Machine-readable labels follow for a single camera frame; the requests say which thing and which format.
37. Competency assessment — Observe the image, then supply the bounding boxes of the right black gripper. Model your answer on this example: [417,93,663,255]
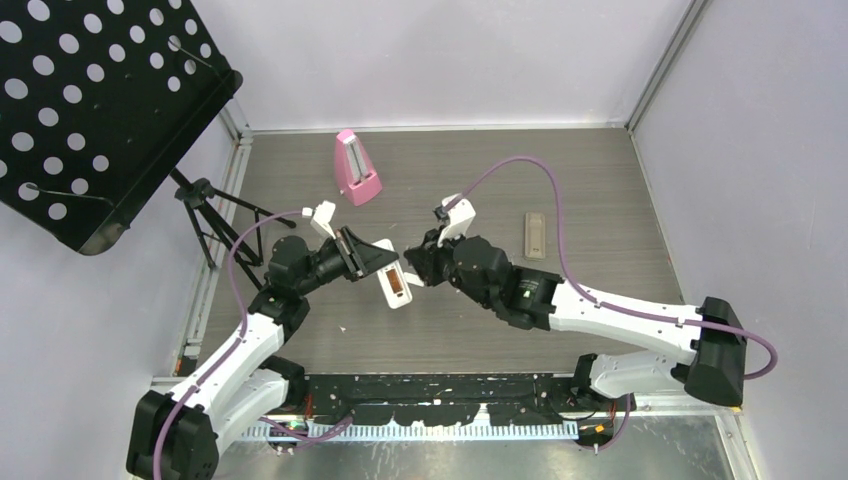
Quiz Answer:
[406,224,496,310]

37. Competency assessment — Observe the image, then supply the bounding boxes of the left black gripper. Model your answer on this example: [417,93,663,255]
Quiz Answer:
[296,227,397,297]

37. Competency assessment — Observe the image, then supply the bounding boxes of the white battery cover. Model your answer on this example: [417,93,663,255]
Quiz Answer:
[404,272,426,288]

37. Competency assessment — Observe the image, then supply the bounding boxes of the white remote control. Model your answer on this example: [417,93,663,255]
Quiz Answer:
[376,257,413,310]

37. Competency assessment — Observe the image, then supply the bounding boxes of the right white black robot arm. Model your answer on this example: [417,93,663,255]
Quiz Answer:
[404,230,747,411]

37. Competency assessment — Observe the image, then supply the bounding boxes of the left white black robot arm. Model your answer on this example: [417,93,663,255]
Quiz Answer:
[126,227,399,479]

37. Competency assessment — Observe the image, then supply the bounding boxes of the pink metronome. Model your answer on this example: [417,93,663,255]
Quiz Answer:
[334,129,382,206]

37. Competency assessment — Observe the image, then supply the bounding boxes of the black tripod stand legs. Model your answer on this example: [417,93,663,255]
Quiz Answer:
[170,168,272,269]

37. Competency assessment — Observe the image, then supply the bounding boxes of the black perforated music stand desk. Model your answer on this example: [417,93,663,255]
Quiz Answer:
[1,1,243,256]

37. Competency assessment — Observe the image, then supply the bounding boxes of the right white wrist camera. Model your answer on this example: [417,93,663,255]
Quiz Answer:
[434,194,476,247]

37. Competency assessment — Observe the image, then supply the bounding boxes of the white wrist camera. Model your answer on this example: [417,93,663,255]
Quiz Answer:
[301,200,336,240]
[434,194,476,247]

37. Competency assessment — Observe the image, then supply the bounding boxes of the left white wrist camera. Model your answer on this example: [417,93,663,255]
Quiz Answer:
[301,200,336,240]

